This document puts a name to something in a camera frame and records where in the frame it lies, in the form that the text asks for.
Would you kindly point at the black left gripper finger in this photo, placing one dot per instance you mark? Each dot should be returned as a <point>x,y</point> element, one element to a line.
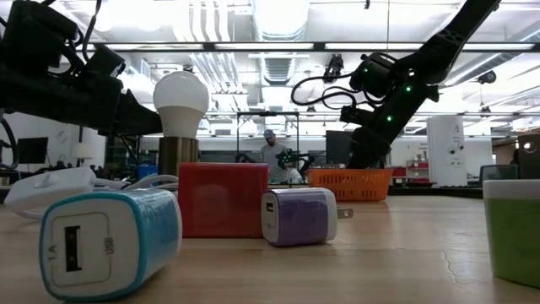
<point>135,128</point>
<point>135,107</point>

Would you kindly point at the orange plastic basket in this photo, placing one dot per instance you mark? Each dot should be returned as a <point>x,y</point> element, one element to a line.
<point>354,186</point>

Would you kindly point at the teal white USB charger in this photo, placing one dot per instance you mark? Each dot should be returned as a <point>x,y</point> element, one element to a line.
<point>139,236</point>

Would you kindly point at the small black monitor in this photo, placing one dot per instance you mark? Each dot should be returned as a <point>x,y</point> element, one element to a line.
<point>33,150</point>

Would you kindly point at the person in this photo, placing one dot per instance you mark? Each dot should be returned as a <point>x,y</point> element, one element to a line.
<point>272,158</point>

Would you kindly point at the large black monitor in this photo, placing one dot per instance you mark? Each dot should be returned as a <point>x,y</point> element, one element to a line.
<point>337,148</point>

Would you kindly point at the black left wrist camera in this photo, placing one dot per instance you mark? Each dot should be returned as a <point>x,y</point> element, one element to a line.
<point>105,61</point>

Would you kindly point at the small black robot arm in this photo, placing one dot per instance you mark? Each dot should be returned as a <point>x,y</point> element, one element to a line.
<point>291,158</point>

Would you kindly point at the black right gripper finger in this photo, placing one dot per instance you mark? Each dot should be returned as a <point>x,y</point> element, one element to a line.
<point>365,158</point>

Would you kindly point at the white pillar cabinet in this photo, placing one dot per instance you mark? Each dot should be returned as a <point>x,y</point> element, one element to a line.
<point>446,148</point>

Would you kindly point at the green white USB charger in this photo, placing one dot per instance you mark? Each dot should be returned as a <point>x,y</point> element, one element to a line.
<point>512,236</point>

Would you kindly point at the white bulb lamp brass socket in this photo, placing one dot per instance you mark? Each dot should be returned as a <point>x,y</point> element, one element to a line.
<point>181,97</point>

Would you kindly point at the black office chair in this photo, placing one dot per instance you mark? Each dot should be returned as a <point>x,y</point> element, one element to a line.
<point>498,173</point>

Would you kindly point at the silver ventilation duct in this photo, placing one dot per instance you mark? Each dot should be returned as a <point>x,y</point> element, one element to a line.
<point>278,69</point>

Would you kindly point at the black aluminium table frame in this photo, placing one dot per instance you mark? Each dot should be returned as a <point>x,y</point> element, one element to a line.
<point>434,192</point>

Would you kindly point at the red storage shelf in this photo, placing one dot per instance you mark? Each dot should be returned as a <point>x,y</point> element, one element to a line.
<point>415,171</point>

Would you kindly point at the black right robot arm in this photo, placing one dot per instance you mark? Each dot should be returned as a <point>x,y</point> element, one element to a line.
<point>443,38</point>

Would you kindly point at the black ceiling camera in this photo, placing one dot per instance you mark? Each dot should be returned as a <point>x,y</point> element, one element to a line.
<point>187,67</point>
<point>333,67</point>
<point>487,77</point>

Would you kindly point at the purple white USB charger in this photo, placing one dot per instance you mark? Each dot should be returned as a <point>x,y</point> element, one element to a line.
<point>299,217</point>

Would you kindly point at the white table lamp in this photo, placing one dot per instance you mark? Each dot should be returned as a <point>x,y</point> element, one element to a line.
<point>83,150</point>

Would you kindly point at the black overhead light bar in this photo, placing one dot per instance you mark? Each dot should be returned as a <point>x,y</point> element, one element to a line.
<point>319,46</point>

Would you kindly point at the red multiport USB charger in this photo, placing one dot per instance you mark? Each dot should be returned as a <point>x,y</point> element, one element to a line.
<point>223,198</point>

